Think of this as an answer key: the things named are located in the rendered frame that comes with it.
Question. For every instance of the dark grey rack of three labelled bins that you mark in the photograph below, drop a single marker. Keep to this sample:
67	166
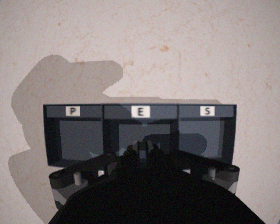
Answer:
77	132

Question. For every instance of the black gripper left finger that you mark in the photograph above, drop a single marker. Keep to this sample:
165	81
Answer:
67	181

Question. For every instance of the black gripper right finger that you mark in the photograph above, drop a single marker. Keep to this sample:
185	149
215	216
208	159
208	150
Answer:
223	174

